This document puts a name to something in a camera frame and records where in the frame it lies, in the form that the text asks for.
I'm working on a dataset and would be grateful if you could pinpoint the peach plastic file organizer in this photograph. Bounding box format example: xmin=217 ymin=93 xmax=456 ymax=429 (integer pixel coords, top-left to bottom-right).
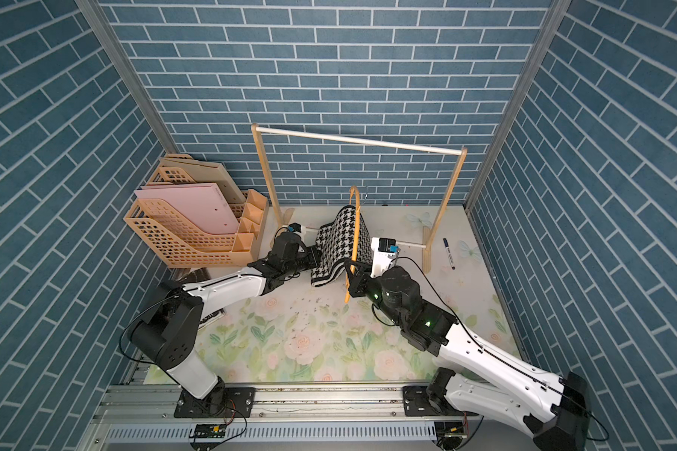
xmin=124 ymin=167 xmax=268 ymax=269

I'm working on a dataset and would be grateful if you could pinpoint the small green circuit board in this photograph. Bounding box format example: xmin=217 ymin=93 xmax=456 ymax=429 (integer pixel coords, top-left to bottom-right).
xmin=189 ymin=424 xmax=227 ymax=442

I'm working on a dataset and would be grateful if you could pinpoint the wooden clothes rack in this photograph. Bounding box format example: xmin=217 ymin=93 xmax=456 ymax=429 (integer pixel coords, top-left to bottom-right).
xmin=250 ymin=123 xmax=469 ymax=275

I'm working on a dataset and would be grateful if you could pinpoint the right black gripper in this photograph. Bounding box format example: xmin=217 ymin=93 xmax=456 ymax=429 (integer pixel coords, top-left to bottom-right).
xmin=346 ymin=257 xmax=407 ymax=327

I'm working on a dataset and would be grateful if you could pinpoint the floral table mat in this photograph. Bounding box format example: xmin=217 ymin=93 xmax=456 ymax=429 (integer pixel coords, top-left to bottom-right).
xmin=195 ymin=206 xmax=518 ymax=383

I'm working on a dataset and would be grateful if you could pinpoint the wooden clothes hanger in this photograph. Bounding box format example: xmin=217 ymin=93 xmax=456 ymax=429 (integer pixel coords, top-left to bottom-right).
xmin=344 ymin=185 xmax=361 ymax=304

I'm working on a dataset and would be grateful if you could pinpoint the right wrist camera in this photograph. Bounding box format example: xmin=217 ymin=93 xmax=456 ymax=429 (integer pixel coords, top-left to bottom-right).
xmin=370 ymin=237 xmax=399 ymax=278

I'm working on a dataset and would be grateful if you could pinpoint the aluminium mounting rail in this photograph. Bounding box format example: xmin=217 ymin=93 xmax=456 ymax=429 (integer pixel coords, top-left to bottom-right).
xmin=75 ymin=382 xmax=577 ymax=451

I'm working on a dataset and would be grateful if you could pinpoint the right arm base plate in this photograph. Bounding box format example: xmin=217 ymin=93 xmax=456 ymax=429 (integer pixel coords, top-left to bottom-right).
xmin=402 ymin=384 xmax=466 ymax=417

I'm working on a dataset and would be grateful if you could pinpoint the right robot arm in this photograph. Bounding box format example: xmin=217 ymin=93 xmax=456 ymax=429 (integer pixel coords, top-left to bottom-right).
xmin=344 ymin=260 xmax=594 ymax=450

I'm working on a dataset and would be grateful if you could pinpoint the beige file folder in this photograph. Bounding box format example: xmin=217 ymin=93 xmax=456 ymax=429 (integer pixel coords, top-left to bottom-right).
xmin=157 ymin=156 xmax=246 ymax=204

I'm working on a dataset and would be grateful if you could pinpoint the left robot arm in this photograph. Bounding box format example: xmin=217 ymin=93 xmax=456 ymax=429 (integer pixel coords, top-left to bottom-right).
xmin=118 ymin=227 xmax=322 ymax=400

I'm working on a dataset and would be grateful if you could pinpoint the pink file folder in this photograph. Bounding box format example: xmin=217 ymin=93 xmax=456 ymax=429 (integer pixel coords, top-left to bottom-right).
xmin=135 ymin=183 xmax=239 ymax=235

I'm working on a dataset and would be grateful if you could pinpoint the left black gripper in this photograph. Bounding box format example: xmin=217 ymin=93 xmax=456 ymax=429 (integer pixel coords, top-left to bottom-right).
xmin=281 ymin=245 xmax=323 ymax=277

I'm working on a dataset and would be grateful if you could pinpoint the black white houndstooth scarf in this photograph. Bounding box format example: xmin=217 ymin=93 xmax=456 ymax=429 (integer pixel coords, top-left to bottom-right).
xmin=310 ymin=205 xmax=355 ymax=288

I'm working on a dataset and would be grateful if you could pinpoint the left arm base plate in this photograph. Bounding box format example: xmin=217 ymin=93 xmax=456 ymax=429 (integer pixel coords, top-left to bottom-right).
xmin=174 ymin=386 xmax=256 ymax=419

